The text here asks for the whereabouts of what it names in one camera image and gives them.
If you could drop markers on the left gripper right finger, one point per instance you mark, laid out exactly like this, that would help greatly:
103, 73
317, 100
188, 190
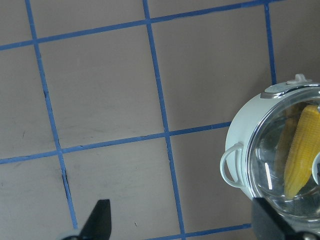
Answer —
267, 224

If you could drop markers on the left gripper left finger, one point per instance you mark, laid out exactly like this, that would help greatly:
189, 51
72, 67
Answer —
98, 226

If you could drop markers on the glass pot lid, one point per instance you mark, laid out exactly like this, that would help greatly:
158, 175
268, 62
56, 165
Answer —
268, 153

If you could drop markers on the yellow corn cob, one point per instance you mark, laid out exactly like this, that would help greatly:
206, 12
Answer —
304, 148

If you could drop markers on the pale green electric pot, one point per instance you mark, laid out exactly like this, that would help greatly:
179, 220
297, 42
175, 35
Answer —
234, 163

